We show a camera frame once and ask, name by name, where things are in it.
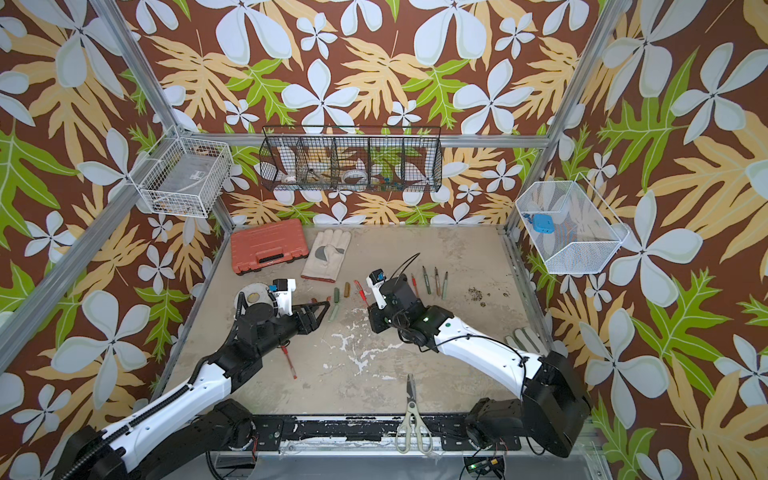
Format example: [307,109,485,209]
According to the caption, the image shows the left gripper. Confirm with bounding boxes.
[257,298,329,359]

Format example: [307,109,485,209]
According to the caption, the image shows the light green pen cap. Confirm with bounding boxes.
[329,304,340,322]

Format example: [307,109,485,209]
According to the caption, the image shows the brown orange pen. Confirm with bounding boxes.
[434,267,442,298]

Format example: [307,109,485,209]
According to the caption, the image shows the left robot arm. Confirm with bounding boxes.
[53,301,330,479]

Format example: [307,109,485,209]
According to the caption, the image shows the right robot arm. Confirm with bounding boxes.
[366,270,592,458]

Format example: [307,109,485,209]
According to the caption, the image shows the beige work glove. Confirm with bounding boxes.
[301,229,352,282]

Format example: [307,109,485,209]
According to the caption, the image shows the white tape roll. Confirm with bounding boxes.
[234,283,274,311]

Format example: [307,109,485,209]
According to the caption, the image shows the red plastic tool case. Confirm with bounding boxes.
[231,219,309,275]

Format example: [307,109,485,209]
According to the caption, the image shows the grey striped work glove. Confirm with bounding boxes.
[505,327,550,356]

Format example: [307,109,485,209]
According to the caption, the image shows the blue object in basket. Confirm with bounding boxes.
[530,213,555,234]

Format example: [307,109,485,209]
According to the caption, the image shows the white mesh basket right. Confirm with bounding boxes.
[515,178,630,276]

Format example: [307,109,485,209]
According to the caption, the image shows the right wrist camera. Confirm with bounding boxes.
[366,269,386,310]

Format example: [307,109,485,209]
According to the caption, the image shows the white-handled scissors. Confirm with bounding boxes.
[394,374,434,455]

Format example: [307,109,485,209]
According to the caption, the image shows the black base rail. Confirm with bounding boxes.
[231,412,523,454]

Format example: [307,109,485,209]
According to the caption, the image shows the black wire basket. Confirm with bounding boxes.
[256,126,444,192]

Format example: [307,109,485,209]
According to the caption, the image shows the white wire basket left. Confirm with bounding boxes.
[131,127,233,218]

